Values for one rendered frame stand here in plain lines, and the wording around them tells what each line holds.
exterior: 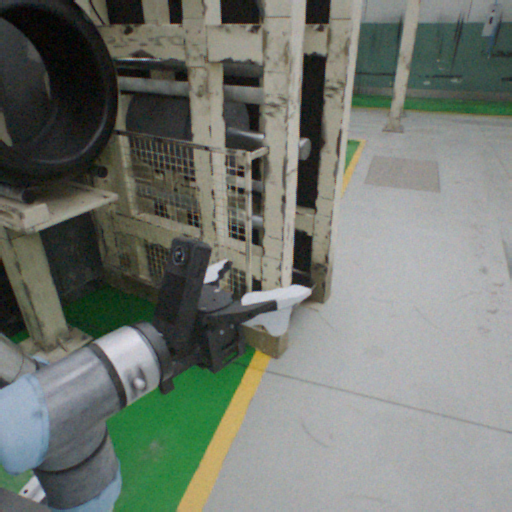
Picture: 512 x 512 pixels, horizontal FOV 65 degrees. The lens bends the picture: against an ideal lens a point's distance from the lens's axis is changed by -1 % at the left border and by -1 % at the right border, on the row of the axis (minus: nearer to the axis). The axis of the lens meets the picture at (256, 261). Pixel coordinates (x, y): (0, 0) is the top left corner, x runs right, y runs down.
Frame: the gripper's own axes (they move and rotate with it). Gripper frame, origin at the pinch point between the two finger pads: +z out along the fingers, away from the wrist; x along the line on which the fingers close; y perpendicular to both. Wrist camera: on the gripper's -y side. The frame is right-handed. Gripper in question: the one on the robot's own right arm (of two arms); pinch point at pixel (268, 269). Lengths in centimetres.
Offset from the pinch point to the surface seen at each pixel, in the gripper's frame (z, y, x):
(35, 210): -1, 7, -101
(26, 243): 2, 29, -143
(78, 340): 11, 85, -150
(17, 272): -4, 40, -145
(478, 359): 138, 106, -7
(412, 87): 876, 33, -405
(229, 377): 48, 96, -81
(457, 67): 912, 2, -327
